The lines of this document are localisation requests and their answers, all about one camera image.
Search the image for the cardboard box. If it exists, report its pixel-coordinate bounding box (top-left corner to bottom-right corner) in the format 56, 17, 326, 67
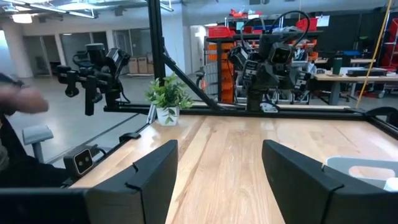
128, 57, 139, 75
138, 57, 150, 75

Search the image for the person's hand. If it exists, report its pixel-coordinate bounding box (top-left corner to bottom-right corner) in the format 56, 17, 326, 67
0, 83, 50, 115

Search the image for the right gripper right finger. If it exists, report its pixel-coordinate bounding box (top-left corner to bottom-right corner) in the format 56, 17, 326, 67
261, 139, 398, 224

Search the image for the person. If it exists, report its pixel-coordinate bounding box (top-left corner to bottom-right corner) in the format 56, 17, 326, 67
0, 111, 71, 189

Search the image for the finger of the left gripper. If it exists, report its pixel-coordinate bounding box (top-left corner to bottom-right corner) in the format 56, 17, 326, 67
294, 70, 313, 94
241, 58, 259, 84

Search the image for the white panel strip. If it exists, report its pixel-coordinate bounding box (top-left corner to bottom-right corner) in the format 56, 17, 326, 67
146, 104, 157, 124

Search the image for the black table-level camera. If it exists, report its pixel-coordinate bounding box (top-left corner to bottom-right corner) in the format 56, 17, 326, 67
63, 145, 96, 180

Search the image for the wooden desk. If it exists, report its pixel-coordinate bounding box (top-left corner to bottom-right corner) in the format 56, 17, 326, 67
313, 57, 398, 106

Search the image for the shelf rack with red bins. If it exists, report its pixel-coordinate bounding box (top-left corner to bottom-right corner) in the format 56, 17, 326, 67
205, 8, 321, 104

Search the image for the black frame clamp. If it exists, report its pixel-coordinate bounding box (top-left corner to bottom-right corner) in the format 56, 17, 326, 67
119, 132, 142, 144

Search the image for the black metal rig frame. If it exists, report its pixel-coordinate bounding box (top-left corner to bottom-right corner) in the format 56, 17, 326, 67
62, 0, 398, 187

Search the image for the black flat device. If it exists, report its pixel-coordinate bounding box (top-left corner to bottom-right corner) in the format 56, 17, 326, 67
346, 68, 388, 78

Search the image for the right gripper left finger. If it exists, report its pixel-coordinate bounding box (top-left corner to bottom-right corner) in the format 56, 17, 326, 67
85, 139, 179, 224

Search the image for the small green potted plant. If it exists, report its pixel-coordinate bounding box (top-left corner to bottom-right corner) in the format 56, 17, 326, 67
145, 73, 193, 127

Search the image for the yellow hanging cord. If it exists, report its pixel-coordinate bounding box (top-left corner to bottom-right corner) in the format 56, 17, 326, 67
355, 0, 394, 108

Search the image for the grey chair armrest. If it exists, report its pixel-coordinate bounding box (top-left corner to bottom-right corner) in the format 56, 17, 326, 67
22, 124, 55, 164

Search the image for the dark green flask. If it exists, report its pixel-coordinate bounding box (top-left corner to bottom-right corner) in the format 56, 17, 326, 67
331, 57, 343, 76

